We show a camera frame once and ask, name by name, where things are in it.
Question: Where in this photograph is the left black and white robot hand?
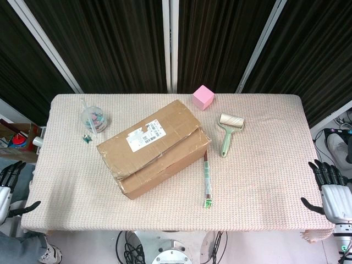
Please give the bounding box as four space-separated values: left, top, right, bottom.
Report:
0 161 42 225

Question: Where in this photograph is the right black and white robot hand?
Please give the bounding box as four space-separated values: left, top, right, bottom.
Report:
300 158 352 223

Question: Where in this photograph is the brown cardboard shipping box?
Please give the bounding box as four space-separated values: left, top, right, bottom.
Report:
96 99 212 200

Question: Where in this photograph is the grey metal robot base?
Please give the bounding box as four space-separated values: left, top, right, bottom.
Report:
131 230 215 264

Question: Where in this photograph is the blue jeans leg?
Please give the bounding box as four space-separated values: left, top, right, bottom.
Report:
0 162 49 264

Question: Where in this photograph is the white and black sneaker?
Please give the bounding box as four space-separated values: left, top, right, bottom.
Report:
38 244 63 263

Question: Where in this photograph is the beige waffle tablecloth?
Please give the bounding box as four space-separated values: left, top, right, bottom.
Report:
20 93 336 244

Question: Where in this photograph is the clear plastic pipette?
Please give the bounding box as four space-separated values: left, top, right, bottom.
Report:
80 98 97 138

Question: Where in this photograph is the clear jar of clips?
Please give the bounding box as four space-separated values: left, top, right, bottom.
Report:
80 106 108 134

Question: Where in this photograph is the dark fabric divider panel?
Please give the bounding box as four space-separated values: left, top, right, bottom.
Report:
24 0 168 94
0 0 76 127
243 0 352 127
177 0 277 94

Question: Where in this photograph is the green toothbrush pack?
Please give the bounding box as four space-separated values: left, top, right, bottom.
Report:
202 150 215 209

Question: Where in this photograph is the pink cube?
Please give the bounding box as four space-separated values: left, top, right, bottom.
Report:
192 85 215 112

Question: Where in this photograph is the green handled lint roller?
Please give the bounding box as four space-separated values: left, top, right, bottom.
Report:
218 112 245 158

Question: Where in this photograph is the black braided cable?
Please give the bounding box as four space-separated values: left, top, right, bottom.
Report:
210 230 225 264

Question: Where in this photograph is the black cable bundle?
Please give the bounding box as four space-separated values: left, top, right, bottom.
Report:
115 230 146 264

